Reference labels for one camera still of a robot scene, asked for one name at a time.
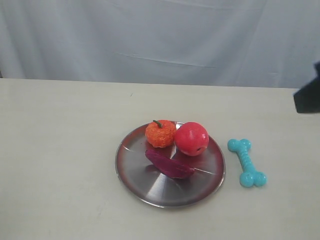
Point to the teal toy bone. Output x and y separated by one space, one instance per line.
250 176

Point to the orange toy tangerine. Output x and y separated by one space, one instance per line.
160 133

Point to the red toy apple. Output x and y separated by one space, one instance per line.
191 139

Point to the purple toy sweet potato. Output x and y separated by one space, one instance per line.
171 168

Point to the round steel plate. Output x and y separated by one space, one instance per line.
147 183

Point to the white backdrop curtain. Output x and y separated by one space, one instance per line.
248 43

